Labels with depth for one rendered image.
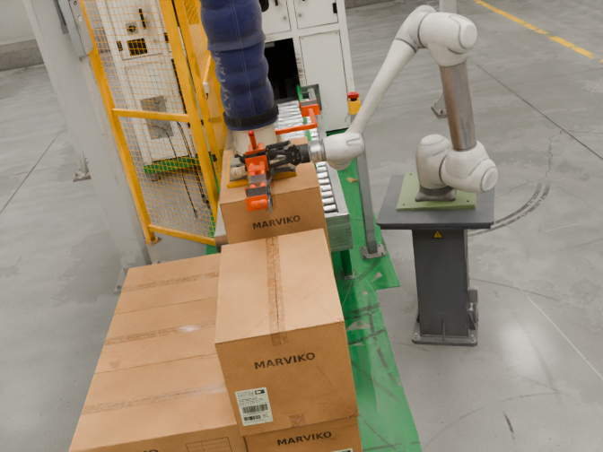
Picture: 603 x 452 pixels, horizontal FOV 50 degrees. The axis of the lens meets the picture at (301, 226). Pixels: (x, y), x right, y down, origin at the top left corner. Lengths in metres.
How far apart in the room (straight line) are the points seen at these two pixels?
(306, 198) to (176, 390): 0.88
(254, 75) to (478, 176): 0.99
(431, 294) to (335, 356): 1.22
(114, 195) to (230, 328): 2.16
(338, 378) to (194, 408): 0.58
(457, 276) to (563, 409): 0.72
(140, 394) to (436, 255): 1.45
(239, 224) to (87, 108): 1.59
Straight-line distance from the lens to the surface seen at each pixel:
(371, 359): 3.27
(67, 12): 3.73
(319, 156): 2.46
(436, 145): 2.85
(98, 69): 4.35
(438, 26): 2.50
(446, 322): 3.28
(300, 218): 2.56
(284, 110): 5.16
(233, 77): 2.57
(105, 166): 3.99
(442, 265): 3.09
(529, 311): 3.54
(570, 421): 2.99
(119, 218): 4.12
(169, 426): 2.38
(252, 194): 2.16
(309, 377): 2.09
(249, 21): 2.54
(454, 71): 2.56
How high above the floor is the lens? 2.13
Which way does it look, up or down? 28 degrees down
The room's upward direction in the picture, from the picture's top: 10 degrees counter-clockwise
